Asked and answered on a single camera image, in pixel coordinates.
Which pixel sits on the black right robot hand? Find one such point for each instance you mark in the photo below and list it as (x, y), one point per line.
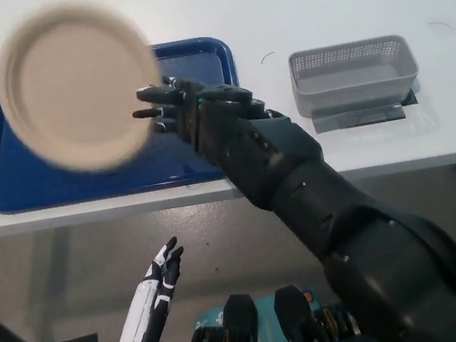
(209, 104)

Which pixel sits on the grey perforated plastic basket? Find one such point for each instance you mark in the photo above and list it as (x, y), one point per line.
(353, 86)

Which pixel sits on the beige paper plate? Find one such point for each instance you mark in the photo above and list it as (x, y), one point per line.
(80, 86)

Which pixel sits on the blue plastic serving tray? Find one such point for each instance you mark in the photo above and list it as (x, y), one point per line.
(193, 63)

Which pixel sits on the black robot legs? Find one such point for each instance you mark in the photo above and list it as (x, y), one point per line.
(254, 336)

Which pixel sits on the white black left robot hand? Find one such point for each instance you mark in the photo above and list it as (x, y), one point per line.
(153, 304)

